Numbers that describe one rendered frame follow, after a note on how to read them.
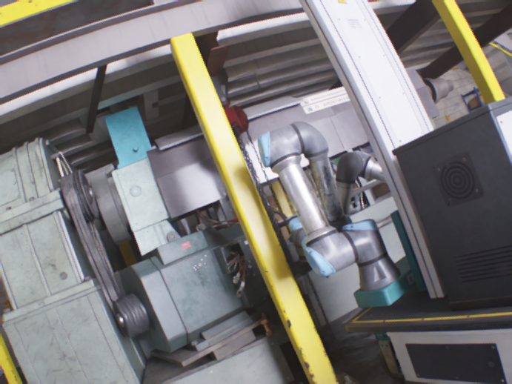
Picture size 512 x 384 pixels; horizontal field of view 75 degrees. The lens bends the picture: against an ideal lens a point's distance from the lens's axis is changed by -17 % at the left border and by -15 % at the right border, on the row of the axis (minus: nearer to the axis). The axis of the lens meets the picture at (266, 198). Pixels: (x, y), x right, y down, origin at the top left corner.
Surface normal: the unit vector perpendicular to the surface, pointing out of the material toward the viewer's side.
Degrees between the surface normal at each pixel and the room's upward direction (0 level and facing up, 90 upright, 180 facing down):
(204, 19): 90
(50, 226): 90
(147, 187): 90
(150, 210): 90
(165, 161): 78
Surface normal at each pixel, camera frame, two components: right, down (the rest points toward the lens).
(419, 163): -0.78, 0.29
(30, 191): 0.18, -0.31
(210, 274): 0.53, -0.27
